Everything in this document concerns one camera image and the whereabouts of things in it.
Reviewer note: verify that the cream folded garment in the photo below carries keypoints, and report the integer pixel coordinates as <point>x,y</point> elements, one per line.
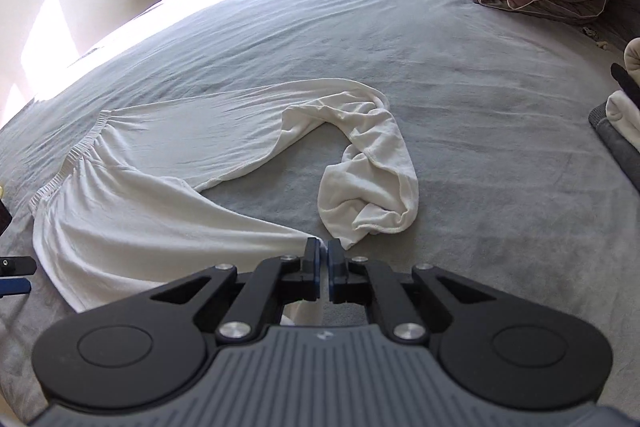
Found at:
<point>625,122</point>

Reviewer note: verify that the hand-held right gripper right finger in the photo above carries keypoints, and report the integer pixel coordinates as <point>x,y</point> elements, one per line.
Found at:
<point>331,274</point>

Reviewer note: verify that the small patterned object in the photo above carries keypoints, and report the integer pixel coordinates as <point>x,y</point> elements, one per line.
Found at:
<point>602,45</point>
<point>591,32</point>

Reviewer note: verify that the black garment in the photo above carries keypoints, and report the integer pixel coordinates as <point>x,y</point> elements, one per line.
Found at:
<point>625,82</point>

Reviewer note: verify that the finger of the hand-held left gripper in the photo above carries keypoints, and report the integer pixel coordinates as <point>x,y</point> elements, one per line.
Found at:
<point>17,267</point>
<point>15,287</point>

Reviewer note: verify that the white pants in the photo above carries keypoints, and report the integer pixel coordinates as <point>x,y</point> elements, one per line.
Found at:
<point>150,187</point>

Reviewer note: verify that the grey bed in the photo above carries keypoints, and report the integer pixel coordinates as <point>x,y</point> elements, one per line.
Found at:
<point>450,107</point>

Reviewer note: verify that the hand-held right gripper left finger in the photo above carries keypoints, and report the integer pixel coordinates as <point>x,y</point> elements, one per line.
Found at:
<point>316,274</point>

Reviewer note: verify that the grey folded garment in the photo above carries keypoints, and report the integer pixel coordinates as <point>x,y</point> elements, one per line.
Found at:
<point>617,157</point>

